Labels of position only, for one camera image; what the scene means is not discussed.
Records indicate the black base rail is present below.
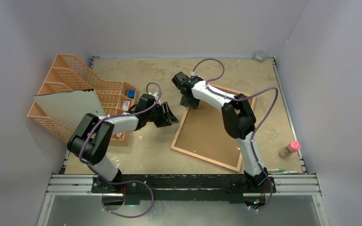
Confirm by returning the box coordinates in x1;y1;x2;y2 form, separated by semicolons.
91;174;276;207

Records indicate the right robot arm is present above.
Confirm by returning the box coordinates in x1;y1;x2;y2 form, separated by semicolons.
172;72;273;192

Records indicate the pink capped bottle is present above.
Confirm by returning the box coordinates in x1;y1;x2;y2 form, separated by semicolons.
279;141;301;158

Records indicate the small clear jar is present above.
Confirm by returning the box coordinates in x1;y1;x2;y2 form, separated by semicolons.
255;50;266;62

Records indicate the green marker pen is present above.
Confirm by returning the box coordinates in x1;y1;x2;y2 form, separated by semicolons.
268;168;286;173

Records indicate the red white small box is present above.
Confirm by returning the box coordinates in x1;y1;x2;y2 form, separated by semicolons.
120;100;132;112

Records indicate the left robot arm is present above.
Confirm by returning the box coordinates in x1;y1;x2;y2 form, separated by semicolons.
66;93;179;193

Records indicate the orange plastic file organizer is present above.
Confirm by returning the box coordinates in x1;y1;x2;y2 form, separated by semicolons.
27;54;138;143

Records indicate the brown cardboard backing board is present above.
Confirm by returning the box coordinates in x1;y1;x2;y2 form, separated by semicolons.
174;87;254;169

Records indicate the blue small box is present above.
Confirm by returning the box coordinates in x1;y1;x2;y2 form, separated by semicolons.
126;90;136;99

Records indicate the pink wooden photo frame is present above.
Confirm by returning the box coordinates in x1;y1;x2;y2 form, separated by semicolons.
170;84;257;173

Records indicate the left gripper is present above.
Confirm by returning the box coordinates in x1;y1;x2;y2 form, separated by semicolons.
146;102;178;127

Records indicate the white sheet in organizer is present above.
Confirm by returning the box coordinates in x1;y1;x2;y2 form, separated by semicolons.
33;89;106;130

